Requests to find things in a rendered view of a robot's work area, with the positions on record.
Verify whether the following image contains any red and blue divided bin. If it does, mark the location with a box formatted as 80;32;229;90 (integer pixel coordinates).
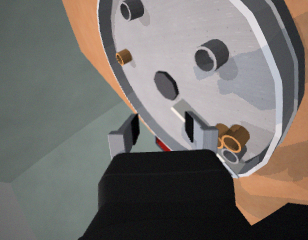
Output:
154;134;171;151

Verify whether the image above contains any grey round turntable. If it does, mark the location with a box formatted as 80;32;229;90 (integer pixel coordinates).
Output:
97;0;305;178

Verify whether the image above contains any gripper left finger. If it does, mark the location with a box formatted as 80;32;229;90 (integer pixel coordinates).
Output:
108;114;140;159

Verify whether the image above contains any dark grey metal sleeve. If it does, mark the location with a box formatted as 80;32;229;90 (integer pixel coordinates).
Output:
221;145;247;164
119;0;144;22
192;39;229;74

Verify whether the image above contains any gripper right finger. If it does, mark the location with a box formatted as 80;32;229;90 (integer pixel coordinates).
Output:
185;111;219;155

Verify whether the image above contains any bronze bushing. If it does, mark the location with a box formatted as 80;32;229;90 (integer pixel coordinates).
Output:
222;124;250;153
215;123;229;149
116;49;132;66

